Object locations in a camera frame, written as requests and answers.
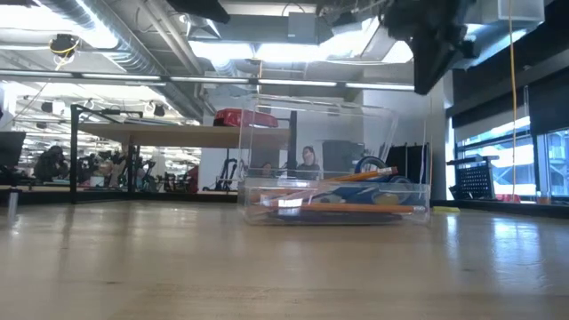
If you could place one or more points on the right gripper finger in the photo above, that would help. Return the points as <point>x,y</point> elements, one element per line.
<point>433,62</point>

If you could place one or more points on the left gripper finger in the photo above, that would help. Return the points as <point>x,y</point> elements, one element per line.
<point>204,9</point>

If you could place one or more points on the orange pencil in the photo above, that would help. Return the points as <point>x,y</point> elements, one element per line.
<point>364,174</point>

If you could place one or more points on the small yellow eraser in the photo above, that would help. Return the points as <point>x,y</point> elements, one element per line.
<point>446,209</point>

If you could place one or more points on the dark purple pen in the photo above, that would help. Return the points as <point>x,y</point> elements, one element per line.
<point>338,218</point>

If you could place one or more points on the clear plastic pencil case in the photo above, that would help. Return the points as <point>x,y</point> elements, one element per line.
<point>246,195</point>

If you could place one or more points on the black background panels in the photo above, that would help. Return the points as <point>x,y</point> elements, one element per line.
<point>406,160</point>

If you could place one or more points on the red stapler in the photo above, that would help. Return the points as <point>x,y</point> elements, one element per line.
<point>244,117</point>

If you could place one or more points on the black perforated rack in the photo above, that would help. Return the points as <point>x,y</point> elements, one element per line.
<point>478,180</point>

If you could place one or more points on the wooden shelf with black legs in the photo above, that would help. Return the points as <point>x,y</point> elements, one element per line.
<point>178,135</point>

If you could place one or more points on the black background monitor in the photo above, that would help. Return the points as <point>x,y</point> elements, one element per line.
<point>342,155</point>

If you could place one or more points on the person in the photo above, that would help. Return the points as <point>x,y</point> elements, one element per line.
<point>308,164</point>
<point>51,162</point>
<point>266,170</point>

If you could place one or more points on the black screen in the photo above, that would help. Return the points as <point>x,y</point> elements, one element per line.
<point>11,149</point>

